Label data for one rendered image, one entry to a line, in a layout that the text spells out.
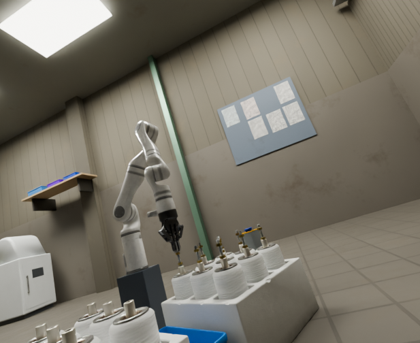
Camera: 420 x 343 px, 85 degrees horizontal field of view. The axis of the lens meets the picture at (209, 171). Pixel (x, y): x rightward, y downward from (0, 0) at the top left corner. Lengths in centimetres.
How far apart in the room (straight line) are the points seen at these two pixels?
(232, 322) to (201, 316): 13
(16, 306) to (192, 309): 407
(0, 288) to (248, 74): 498
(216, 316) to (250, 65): 360
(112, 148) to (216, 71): 226
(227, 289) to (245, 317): 9
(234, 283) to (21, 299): 415
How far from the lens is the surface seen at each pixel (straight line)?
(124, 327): 57
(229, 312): 71
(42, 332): 79
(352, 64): 392
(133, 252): 116
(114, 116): 467
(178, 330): 88
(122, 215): 117
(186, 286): 92
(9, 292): 484
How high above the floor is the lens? 37
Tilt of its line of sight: 14 degrees up
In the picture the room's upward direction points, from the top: 18 degrees counter-clockwise
